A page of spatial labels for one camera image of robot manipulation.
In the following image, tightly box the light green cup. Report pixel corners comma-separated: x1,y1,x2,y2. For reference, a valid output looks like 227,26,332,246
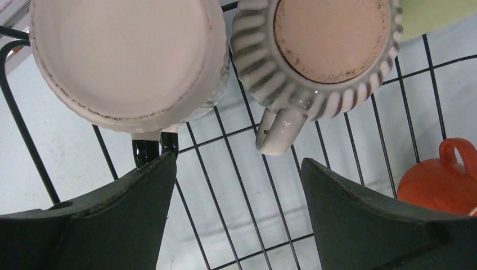
400,0,476,41

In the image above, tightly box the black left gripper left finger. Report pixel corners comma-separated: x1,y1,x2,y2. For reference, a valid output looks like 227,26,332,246
1,153,177,269

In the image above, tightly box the grey striped mug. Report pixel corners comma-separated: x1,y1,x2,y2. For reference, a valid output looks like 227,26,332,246
231,0,403,156

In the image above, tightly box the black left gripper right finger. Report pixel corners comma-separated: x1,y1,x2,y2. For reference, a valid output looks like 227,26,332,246
301,158,476,269

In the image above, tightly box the black wire dish rack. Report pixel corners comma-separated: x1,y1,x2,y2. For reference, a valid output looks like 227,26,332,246
1,1,476,269

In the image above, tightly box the orange cup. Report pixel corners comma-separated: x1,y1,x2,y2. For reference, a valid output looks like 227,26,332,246
397,138,476,216

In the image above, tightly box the white ribbed mug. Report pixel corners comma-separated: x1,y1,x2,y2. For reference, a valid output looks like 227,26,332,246
29,0,231,168

